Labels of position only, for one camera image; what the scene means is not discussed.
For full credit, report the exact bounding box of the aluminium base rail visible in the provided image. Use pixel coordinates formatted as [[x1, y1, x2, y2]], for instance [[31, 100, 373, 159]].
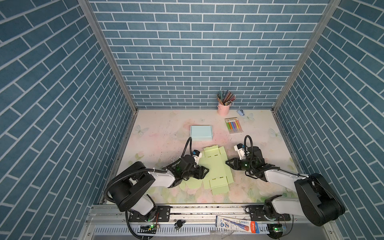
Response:
[[80, 204, 342, 240]]

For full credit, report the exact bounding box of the coloured pencils bundle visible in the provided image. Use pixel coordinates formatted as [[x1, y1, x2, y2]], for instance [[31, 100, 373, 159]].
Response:
[[217, 91, 236, 106]]

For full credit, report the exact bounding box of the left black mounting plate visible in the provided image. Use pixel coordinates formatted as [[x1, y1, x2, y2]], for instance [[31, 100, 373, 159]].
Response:
[[129, 206, 171, 223]]

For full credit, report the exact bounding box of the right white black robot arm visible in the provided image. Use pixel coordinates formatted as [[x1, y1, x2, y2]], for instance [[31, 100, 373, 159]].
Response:
[[226, 144, 346, 227]]

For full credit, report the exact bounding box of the left green circuit board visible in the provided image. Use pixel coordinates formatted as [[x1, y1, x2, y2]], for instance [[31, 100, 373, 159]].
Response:
[[138, 225, 158, 235]]

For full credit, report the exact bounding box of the pack of coloured markers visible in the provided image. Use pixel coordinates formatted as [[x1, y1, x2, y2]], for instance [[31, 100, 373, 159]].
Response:
[[225, 118, 243, 135]]

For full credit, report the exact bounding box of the small black knob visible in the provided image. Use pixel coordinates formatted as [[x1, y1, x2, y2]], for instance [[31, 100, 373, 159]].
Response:
[[175, 220, 185, 231]]

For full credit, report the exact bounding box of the right green lit device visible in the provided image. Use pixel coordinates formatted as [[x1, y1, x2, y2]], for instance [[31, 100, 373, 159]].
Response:
[[267, 224, 284, 240]]

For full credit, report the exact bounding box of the light green paper box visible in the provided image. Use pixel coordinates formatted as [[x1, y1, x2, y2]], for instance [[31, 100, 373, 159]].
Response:
[[179, 145, 234, 195]]

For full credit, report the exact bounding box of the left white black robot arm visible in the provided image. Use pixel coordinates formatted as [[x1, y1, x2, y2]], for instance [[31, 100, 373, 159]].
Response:
[[104, 153, 210, 221]]

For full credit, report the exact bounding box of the right black cable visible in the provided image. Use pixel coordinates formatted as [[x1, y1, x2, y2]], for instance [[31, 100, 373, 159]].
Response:
[[242, 134, 331, 199]]

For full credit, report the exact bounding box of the left black corrugated cable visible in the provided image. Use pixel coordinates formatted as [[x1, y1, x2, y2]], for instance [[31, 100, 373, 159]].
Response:
[[103, 136, 193, 240]]

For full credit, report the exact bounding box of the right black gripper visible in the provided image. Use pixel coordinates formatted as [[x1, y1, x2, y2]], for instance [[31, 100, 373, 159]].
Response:
[[225, 157, 256, 172]]

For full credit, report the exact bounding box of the pink pencil cup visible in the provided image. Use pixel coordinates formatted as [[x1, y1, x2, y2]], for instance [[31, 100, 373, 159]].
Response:
[[218, 104, 231, 117]]

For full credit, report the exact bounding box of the white red blue package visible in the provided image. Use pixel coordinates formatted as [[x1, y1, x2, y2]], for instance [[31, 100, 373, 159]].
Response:
[[216, 216, 260, 234]]

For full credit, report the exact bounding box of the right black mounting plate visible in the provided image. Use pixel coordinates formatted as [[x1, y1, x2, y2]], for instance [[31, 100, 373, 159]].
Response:
[[245, 204, 291, 222]]

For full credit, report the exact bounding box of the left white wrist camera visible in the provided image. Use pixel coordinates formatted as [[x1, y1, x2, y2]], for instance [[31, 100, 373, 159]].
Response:
[[192, 150, 203, 165]]

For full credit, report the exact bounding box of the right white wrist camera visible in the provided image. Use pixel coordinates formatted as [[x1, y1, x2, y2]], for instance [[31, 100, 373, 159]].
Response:
[[234, 144, 246, 160]]

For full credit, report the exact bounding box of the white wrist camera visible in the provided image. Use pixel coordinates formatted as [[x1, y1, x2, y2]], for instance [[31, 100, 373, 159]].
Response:
[[192, 150, 203, 165], [234, 144, 246, 160]]

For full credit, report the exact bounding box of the black mounting plate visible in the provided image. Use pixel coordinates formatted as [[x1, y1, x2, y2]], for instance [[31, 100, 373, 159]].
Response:
[[129, 206, 171, 223], [245, 204, 291, 222]]

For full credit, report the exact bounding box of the light blue paper box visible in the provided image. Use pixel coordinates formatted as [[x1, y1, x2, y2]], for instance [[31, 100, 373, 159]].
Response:
[[190, 125, 213, 141]]

